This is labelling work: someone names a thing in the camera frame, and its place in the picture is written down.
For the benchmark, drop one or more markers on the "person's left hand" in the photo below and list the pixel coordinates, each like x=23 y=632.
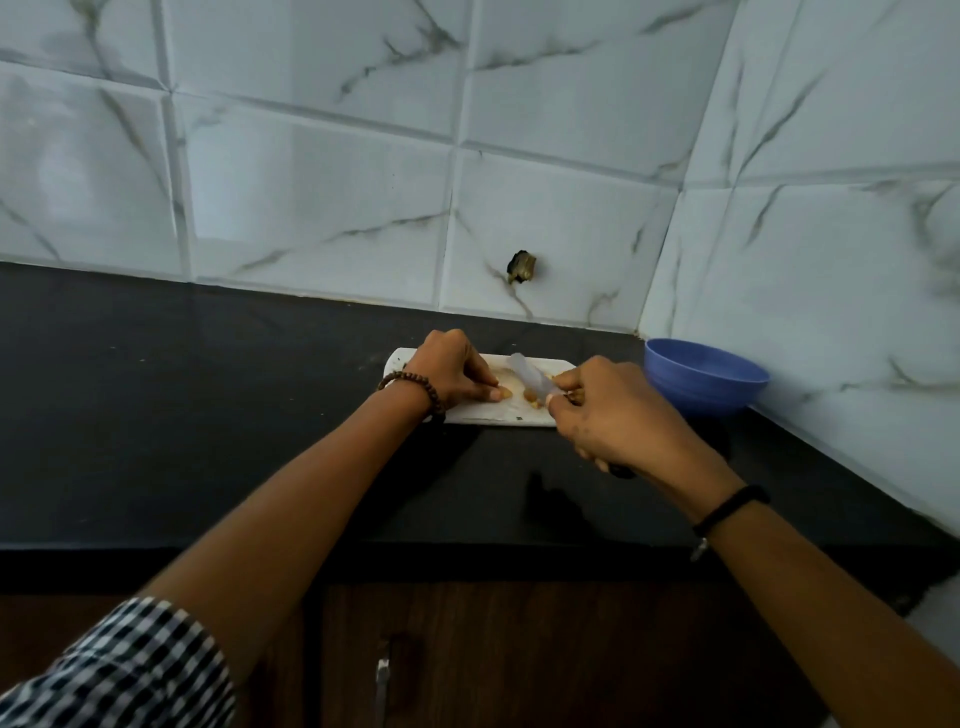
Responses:
x=450 y=367

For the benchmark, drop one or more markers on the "person's right hand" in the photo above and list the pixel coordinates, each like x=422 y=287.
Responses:
x=630 y=420

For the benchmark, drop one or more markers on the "white cutting board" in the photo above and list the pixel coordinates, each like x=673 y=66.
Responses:
x=495 y=412

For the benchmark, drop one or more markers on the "steel kitchen knife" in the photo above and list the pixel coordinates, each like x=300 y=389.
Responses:
x=532 y=379

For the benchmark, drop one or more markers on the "blue plastic bowl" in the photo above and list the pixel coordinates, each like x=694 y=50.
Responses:
x=705 y=375

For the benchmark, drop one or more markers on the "pale potato piece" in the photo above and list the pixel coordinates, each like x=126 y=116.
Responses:
x=533 y=398

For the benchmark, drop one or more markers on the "person's left forearm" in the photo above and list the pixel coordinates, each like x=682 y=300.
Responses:
x=285 y=517

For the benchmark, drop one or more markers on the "person's right forearm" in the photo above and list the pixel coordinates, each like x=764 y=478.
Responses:
x=840 y=622

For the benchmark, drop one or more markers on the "black wristband with charm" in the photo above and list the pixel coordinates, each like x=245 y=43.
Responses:
x=731 y=506

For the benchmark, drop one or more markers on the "black white checkered shirt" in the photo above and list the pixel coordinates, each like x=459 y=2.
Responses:
x=120 y=675

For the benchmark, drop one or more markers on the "brown wall pipe stub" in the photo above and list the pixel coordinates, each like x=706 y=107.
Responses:
x=522 y=267

